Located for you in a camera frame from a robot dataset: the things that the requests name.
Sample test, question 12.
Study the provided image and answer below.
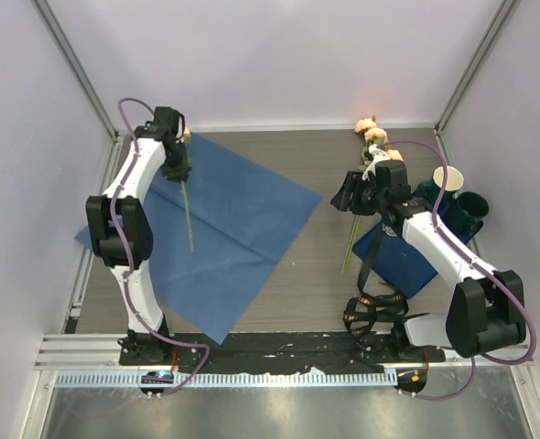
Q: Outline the black printed ribbon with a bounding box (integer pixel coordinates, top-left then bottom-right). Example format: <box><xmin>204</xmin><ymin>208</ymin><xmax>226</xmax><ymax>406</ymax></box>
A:
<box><xmin>342</xmin><ymin>230</ymin><xmax>429</xmax><ymax>347</ymax></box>

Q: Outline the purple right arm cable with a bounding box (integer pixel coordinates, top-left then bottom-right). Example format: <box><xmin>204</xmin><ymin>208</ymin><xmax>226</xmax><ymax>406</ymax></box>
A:
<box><xmin>379</xmin><ymin>140</ymin><xmax>538</xmax><ymax>402</ymax></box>

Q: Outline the dark green mug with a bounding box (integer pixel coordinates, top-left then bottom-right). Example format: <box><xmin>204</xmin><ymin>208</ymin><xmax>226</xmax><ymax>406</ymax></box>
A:
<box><xmin>444</xmin><ymin>191</ymin><xmax>490</xmax><ymax>234</ymax></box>
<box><xmin>415</xmin><ymin>179</ymin><xmax>440</xmax><ymax>205</ymax></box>

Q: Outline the large blue wrapping paper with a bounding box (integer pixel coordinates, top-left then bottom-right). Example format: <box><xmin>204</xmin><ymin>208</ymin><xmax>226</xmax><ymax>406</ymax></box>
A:
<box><xmin>75</xmin><ymin>133</ymin><xmax>324</xmax><ymax>345</ymax></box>

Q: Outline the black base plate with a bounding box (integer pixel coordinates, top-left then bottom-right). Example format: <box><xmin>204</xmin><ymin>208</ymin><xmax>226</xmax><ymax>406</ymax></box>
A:
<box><xmin>117</xmin><ymin>332</ymin><xmax>446</xmax><ymax>371</ymax></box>

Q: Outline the slotted cable duct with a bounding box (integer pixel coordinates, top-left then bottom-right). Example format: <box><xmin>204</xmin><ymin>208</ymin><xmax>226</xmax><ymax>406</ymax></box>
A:
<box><xmin>55</xmin><ymin>368</ymin><xmax>397</xmax><ymax>389</ymax></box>

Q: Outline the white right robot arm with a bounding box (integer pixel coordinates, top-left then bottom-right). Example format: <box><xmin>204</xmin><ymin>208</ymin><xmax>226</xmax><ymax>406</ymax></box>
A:
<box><xmin>330</xmin><ymin>160</ymin><xmax>537</xmax><ymax>361</ymax></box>

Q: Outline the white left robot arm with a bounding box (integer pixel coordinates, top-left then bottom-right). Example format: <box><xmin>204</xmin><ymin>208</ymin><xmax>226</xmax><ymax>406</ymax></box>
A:
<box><xmin>85</xmin><ymin>106</ymin><xmax>191</xmax><ymax>365</ymax></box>

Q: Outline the beige paper cup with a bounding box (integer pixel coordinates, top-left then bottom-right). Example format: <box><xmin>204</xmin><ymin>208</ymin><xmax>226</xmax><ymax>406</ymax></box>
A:
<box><xmin>432</xmin><ymin>166</ymin><xmax>464</xmax><ymax>198</ymax></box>

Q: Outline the aluminium frame rail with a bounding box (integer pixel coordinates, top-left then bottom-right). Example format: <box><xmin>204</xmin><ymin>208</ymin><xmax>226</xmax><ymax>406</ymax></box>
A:
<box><xmin>34</xmin><ymin>327</ymin><xmax>537</xmax><ymax>369</ymax></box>

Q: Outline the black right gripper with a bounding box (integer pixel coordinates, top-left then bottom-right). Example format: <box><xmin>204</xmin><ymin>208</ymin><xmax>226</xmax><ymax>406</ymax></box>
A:
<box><xmin>330</xmin><ymin>171</ymin><xmax>387</xmax><ymax>217</ymax></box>

